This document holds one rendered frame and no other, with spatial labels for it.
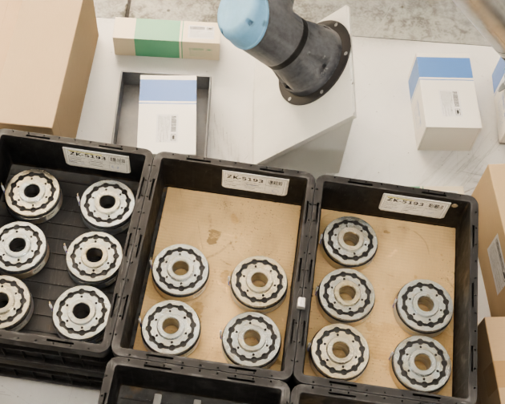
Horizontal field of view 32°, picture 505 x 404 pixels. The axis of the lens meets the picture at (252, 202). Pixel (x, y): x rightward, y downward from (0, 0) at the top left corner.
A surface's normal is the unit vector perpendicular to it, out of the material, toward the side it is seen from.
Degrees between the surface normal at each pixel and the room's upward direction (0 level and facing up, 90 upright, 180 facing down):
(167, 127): 0
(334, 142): 90
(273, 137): 47
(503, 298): 90
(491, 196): 90
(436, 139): 90
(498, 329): 0
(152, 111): 0
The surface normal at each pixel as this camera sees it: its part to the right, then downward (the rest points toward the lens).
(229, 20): -0.71, -0.23
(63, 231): 0.05, -0.49
